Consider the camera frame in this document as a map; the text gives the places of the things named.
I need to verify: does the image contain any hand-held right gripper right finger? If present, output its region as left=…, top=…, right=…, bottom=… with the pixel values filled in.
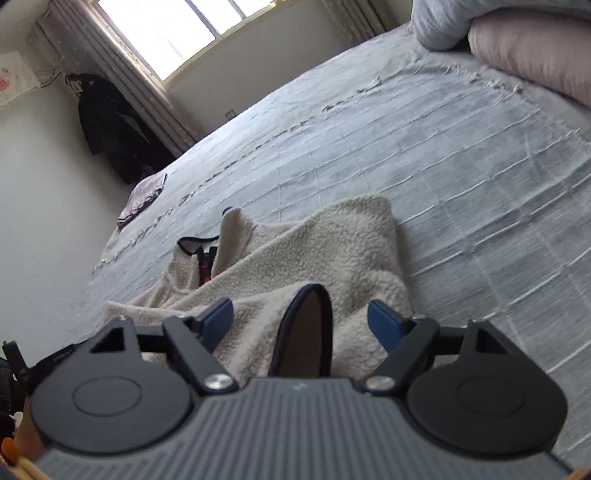
left=363, top=299, right=511, bottom=397

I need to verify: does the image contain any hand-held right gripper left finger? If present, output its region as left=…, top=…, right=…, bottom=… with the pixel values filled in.
left=89, top=298, right=239, bottom=396

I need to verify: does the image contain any cream fleece vest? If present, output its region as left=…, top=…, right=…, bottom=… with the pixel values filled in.
left=99, top=194, right=415, bottom=379

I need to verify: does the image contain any bed with grey bedspread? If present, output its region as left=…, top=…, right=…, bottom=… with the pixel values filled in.
left=85, top=21, right=591, bottom=467

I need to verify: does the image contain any pink patterned folded cloth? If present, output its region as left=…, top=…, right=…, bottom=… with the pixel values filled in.
left=116, top=173, right=168, bottom=230

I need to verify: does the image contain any hanging black jacket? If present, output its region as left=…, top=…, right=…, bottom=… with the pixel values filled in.
left=65, top=73, right=176, bottom=186

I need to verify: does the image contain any striped beige curtain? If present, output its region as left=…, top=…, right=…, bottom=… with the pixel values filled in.
left=321, top=0, right=398, bottom=46
left=34, top=0, right=200, bottom=160

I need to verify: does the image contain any window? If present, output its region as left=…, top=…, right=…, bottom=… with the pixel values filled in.
left=95, top=0, right=280, bottom=80

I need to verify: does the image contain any pink pillow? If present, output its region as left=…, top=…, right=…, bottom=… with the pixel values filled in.
left=467, top=10, right=591, bottom=109

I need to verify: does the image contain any grey quilt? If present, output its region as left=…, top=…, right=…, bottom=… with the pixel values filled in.
left=410, top=0, right=591, bottom=51

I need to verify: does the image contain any white embroidered wall cloth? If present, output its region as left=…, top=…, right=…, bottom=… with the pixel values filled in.
left=0, top=51, right=42, bottom=109

